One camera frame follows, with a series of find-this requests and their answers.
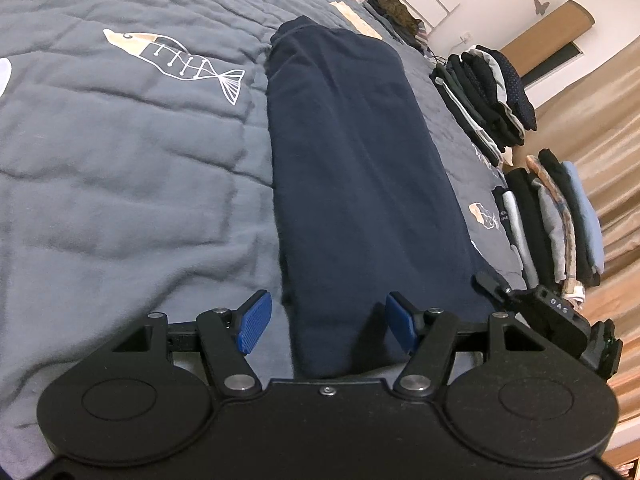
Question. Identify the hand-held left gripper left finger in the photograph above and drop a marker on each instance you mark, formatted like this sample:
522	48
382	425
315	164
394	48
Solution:
255	317

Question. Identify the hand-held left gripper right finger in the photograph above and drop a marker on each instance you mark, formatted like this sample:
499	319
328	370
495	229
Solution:
400	320

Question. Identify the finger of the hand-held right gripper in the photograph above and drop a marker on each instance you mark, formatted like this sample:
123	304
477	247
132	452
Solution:
492	287

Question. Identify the navy t-shirt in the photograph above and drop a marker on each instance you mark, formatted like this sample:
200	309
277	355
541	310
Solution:
350	160

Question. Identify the stack of grey blue clothes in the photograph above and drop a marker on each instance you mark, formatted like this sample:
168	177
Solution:
550	225

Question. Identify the stack of dark folded clothes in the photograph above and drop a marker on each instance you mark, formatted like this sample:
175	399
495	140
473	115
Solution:
490	100

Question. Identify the beige curtain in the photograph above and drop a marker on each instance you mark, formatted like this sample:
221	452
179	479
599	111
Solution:
600	160

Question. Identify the grey quilted bedspread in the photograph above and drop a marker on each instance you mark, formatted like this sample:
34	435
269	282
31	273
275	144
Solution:
125	160

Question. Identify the black flat panel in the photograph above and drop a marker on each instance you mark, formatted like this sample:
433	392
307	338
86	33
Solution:
552	62

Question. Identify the tall brown cardboard roll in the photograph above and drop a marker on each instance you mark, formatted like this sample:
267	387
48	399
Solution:
545	35

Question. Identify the dark olive garment at headboard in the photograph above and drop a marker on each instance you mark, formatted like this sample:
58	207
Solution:
397	15

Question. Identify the butterfly wall sticker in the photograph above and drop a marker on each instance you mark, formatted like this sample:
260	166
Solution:
540	6

